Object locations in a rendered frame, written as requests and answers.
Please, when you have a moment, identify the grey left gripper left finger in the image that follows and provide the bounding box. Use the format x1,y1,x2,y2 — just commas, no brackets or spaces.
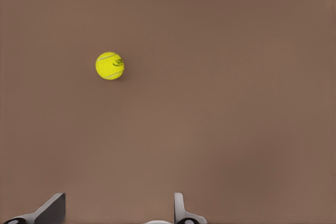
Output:
1,192,66,224

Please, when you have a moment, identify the yellow tennis ball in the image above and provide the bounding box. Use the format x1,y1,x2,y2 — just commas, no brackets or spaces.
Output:
95,51,125,80

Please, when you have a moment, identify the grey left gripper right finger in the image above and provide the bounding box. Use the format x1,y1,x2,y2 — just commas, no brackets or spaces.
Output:
173,192,208,224

